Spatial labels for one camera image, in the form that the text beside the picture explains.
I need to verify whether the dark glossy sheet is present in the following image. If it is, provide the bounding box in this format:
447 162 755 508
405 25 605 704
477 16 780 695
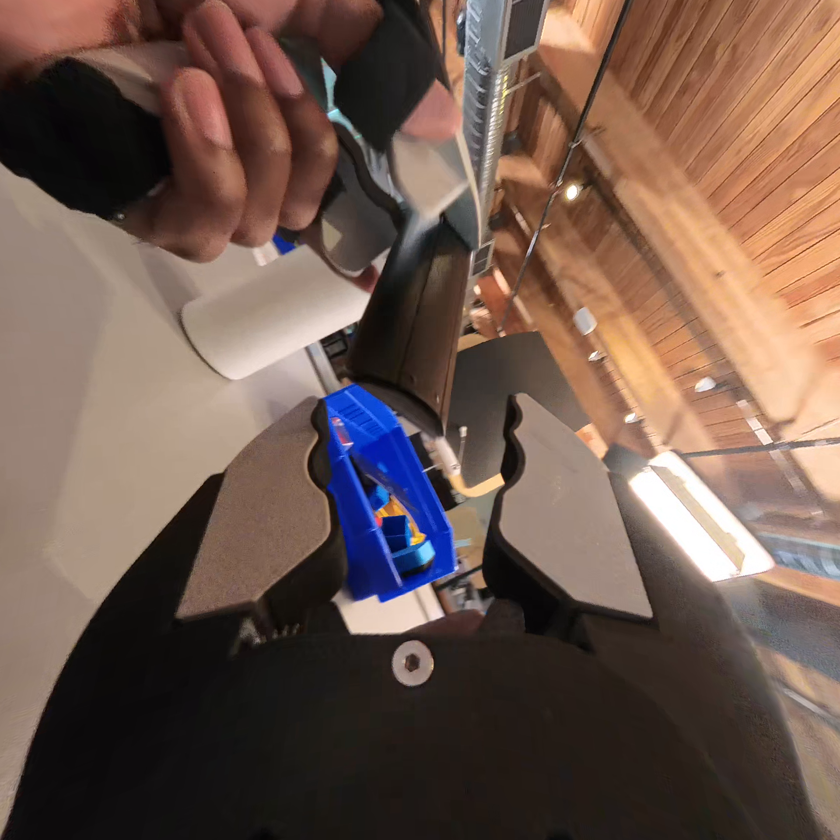
353 453 422 516

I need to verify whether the black curved electronic device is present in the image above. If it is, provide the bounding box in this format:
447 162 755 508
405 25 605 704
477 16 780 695
345 220 475 438

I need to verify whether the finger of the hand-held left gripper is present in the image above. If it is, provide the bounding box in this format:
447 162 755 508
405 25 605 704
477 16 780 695
317 140 404 277
390 128 491 250

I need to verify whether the silver air duct with vent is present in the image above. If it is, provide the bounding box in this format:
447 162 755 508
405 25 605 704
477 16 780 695
459 0 551 271

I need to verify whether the softbox light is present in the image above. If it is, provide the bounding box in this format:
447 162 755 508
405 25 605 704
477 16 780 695
604 446 777 583

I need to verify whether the white panel stand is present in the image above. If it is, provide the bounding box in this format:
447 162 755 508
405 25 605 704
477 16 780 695
430 427 471 481

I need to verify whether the person's left hand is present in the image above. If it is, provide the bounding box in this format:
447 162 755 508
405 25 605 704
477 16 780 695
0 0 460 293

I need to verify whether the blue plastic bin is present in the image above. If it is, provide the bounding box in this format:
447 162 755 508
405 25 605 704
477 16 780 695
319 383 458 603

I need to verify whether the black wood-edged panel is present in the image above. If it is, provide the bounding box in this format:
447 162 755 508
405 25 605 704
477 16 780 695
449 331 593 500

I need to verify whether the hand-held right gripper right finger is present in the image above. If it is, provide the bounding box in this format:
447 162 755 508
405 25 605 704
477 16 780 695
484 392 655 635

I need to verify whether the yellow cable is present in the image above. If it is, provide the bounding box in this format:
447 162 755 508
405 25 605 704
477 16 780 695
374 499 427 546

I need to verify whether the white plastic bottle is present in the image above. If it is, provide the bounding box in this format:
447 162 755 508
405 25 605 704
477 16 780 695
180 249 376 382

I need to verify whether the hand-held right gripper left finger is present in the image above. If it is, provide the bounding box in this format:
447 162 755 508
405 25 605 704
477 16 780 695
176 395 350 632

